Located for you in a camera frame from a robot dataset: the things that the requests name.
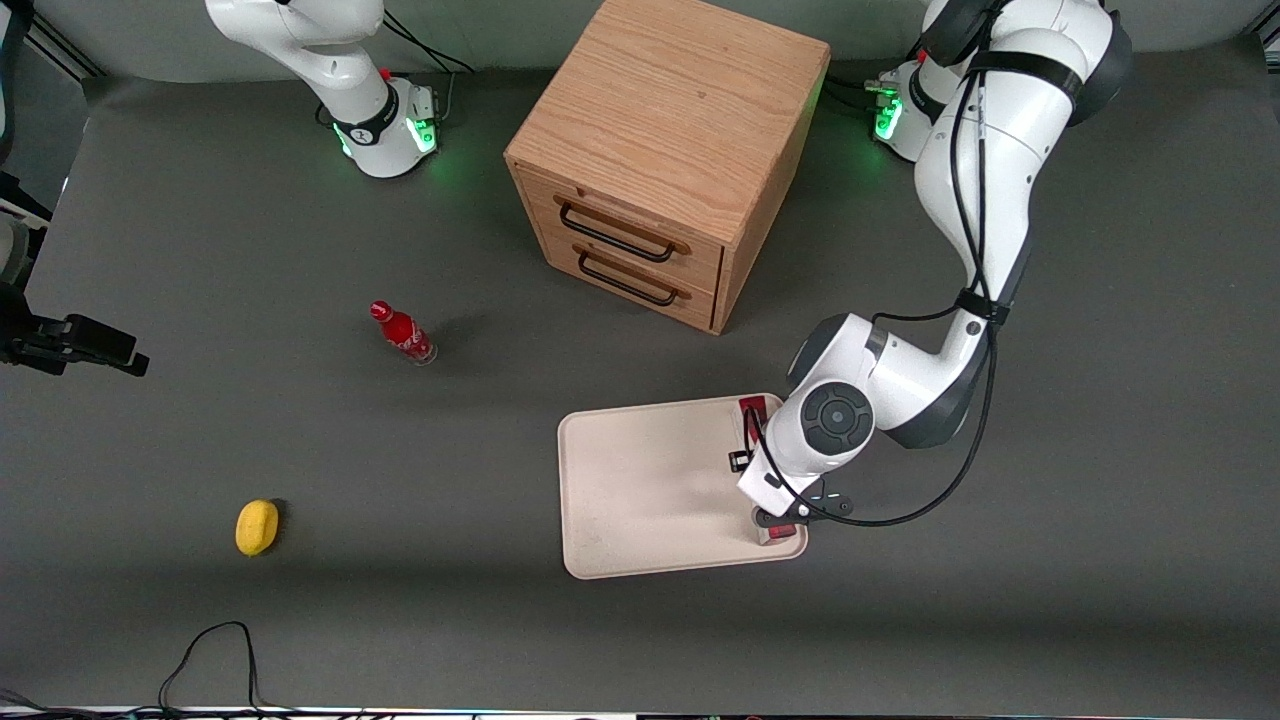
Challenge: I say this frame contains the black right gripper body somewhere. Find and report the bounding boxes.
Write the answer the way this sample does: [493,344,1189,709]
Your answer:
[0,282,138,377]

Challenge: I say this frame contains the red cookie box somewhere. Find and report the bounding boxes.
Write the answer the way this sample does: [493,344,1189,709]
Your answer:
[736,396,802,547]

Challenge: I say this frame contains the beige plastic tray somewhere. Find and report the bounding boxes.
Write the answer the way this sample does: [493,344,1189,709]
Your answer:
[557,393,809,581]

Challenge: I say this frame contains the yellow lemon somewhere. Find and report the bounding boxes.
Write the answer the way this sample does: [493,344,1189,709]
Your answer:
[235,499,281,557]

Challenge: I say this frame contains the wooden drawer front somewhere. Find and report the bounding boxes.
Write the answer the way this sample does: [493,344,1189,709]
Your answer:
[538,222,718,332]
[518,165,724,293]

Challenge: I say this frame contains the red cola bottle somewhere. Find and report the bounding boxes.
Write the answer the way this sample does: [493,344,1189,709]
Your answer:
[369,300,439,367]

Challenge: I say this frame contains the wooden drawer cabinet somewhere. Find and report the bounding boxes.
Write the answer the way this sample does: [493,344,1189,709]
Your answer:
[503,0,833,336]

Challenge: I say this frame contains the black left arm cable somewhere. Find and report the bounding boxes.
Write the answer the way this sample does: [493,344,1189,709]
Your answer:
[745,0,1007,529]

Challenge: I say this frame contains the black wire drawer handle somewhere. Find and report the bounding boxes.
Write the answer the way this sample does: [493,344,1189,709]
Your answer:
[573,244,692,307]
[553,195,692,265]

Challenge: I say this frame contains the black camera stand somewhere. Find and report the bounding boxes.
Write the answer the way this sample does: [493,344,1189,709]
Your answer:
[0,0,53,223]

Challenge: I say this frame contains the aluminium frame rail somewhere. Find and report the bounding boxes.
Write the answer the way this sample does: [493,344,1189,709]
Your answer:
[25,14,107,81]

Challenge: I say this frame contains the thin black loose cable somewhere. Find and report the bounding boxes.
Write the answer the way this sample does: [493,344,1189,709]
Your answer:
[158,621,301,717]

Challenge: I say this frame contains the black base cables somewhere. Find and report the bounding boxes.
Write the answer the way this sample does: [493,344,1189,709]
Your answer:
[828,25,936,114]
[383,8,477,127]

